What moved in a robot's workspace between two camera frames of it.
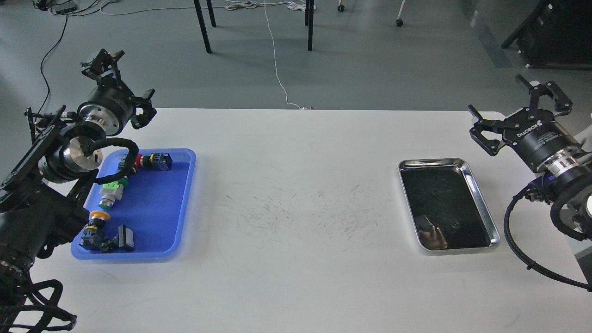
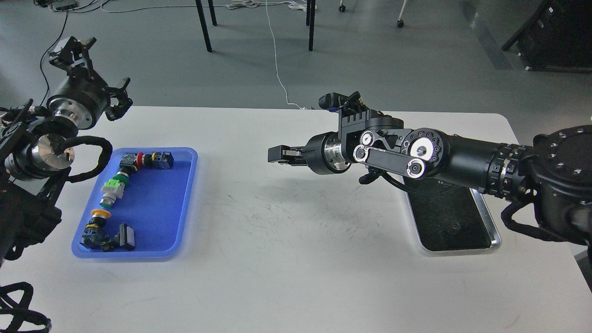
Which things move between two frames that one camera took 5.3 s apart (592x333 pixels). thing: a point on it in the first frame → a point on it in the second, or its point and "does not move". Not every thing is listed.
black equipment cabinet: x=556 y=34 does not move
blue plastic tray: x=156 y=205 does not move
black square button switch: x=123 y=240 does not move
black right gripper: x=533 y=133 → x=324 y=154
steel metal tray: x=447 y=210 does not move
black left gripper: x=110 y=107 → x=79 y=98
